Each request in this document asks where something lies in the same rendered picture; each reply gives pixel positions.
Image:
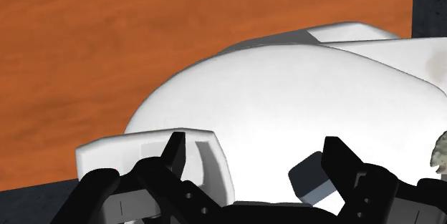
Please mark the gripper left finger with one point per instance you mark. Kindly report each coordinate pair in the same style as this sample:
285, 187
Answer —
164, 181

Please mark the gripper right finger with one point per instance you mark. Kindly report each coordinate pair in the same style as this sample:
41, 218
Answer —
370, 188

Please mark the beige speckled object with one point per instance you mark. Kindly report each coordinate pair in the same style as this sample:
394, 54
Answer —
440, 153

